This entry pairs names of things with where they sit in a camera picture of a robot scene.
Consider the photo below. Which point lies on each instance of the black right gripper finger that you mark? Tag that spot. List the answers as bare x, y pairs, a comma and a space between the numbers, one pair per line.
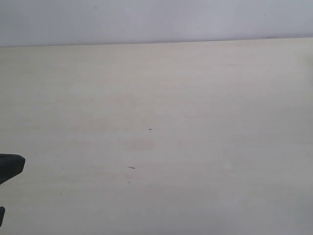
10, 166

